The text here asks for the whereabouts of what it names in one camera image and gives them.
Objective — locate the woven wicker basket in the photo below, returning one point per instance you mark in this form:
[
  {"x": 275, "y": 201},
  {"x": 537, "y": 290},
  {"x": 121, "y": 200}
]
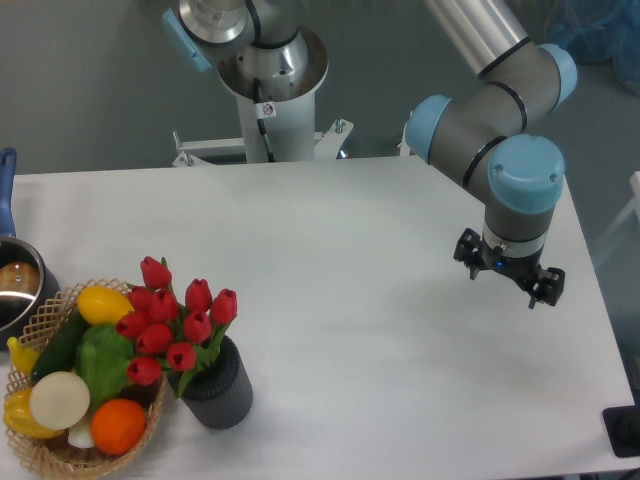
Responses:
[{"x": 55, "y": 458}]

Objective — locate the yellow bell pepper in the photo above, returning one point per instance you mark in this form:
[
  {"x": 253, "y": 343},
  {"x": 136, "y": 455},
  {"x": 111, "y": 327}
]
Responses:
[{"x": 18, "y": 417}]

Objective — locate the white leek stalk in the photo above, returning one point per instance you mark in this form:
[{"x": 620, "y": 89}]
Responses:
[{"x": 80, "y": 436}]

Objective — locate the yellow banana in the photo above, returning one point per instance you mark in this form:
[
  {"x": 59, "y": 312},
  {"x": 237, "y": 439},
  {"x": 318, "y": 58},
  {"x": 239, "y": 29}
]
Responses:
[{"x": 22, "y": 358}]

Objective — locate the dark grey ribbed vase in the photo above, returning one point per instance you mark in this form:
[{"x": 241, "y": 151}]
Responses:
[{"x": 221, "y": 396}]

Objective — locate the orange fruit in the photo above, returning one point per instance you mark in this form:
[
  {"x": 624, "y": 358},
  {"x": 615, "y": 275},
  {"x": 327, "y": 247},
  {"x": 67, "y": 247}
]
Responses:
[{"x": 118, "y": 425}]

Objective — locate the white round onion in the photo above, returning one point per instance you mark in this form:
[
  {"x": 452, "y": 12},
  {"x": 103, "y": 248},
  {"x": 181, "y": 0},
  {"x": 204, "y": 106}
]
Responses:
[{"x": 59, "y": 401}]

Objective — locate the blue plastic bag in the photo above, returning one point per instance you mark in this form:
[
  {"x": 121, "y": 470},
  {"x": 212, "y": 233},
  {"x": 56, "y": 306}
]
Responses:
[{"x": 597, "y": 32}]

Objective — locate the green lettuce leaf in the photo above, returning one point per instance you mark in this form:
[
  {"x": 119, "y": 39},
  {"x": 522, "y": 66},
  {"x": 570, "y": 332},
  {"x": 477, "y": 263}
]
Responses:
[{"x": 102, "y": 359}]

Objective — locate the blue handled saucepan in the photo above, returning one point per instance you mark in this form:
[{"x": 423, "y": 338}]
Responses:
[{"x": 26, "y": 281}]

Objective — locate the green cucumber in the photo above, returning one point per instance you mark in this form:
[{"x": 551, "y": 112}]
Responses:
[{"x": 59, "y": 353}]

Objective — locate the black device at edge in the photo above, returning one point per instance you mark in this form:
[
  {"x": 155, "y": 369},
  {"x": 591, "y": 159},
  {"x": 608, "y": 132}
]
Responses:
[{"x": 622, "y": 426}]

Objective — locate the red tulip bouquet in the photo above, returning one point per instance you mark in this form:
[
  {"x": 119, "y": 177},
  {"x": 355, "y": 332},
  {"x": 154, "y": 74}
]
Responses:
[{"x": 173, "y": 338}]

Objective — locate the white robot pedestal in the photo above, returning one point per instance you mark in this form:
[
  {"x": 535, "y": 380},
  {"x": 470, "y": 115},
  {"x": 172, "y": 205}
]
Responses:
[{"x": 275, "y": 94}]

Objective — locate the yellow squash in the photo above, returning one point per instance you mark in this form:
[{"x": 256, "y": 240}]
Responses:
[{"x": 100, "y": 305}]

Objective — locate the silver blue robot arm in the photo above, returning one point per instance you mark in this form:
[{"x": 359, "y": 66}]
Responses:
[{"x": 480, "y": 144}]

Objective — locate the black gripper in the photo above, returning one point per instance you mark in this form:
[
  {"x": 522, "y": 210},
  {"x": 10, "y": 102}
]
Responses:
[{"x": 546, "y": 285}]

